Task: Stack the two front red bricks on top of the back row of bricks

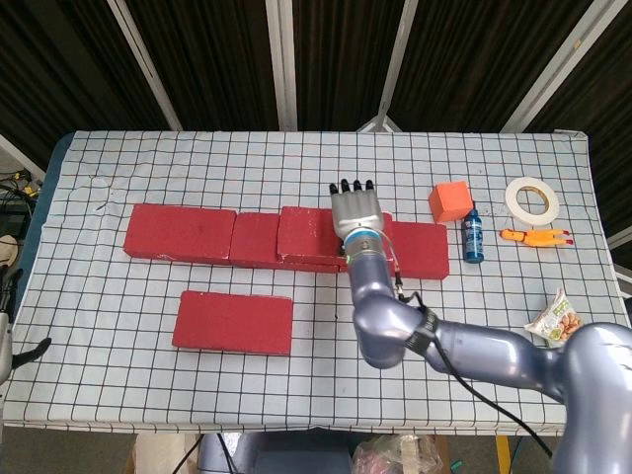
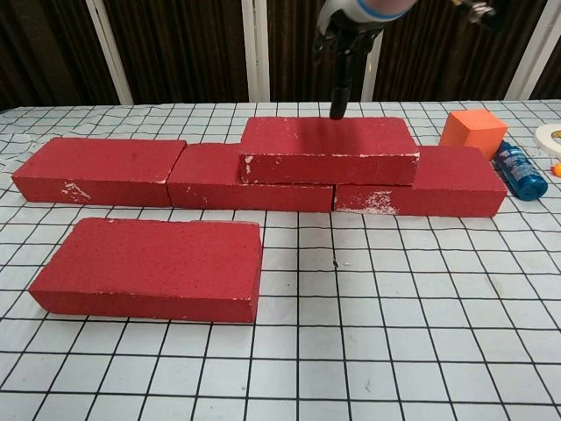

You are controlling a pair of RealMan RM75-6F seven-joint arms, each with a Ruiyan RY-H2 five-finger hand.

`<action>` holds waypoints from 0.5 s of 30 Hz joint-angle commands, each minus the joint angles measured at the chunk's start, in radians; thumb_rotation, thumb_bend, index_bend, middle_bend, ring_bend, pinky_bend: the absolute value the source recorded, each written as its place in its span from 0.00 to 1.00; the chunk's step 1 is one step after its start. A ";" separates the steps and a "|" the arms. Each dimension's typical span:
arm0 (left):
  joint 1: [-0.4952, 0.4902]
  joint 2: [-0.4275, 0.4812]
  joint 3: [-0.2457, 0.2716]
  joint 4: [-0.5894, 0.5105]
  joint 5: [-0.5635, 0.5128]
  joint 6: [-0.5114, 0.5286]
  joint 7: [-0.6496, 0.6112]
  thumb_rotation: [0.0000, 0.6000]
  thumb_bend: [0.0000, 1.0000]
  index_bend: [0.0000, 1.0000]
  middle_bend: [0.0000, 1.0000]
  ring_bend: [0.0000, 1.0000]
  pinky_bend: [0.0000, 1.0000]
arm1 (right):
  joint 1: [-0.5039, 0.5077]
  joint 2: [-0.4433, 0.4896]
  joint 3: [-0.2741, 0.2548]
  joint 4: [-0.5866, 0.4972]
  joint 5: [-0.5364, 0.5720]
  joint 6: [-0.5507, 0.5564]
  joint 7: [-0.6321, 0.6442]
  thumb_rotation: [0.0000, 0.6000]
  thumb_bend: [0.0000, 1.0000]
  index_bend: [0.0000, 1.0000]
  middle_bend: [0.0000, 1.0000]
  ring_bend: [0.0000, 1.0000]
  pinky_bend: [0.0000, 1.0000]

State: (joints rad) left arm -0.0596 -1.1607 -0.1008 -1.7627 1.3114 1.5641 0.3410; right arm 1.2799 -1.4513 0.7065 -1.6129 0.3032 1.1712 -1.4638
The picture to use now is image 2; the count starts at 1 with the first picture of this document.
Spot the red brick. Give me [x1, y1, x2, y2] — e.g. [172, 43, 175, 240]
[28, 217, 264, 325]
[238, 116, 421, 188]
[11, 136, 188, 209]
[166, 142, 335, 214]
[332, 145, 508, 218]

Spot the white tape roll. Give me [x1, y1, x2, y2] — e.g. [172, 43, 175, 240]
[533, 123, 561, 157]

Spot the blue plastic bottle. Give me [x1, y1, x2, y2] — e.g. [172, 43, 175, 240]
[494, 140, 549, 203]

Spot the dark brown curtain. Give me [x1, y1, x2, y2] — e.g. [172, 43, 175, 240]
[0, 0, 561, 111]

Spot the orange foam cube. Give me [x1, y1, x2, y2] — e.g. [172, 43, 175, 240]
[439, 109, 509, 161]

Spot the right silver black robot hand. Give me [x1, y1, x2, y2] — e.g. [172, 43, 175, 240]
[313, 0, 387, 120]

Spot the white black grid tablecloth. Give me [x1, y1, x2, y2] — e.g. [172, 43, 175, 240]
[0, 100, 561, 421]

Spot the white table leg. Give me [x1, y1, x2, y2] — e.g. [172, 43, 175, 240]
[240, 0, 271, 103]

